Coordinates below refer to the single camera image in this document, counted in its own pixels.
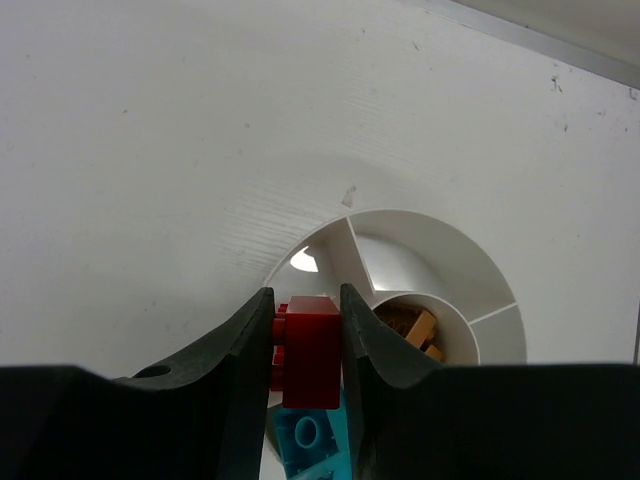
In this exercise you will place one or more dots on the aluminium rail on right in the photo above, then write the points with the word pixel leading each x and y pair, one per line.
pixel 523 35

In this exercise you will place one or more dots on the large red lego brick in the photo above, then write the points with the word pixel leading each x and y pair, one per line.
pixel 307 354

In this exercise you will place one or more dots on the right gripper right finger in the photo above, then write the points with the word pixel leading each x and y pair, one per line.
pixel 410 417

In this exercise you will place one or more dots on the brown lego brick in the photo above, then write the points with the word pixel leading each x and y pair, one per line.
pixel 416 325

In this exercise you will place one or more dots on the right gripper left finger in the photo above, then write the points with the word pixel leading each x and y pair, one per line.
pixel 199 413

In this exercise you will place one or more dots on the teal lego brick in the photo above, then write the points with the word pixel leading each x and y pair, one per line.
pixel 312 444

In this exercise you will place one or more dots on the white round divided container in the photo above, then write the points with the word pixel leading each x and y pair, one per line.
pixel 406 258

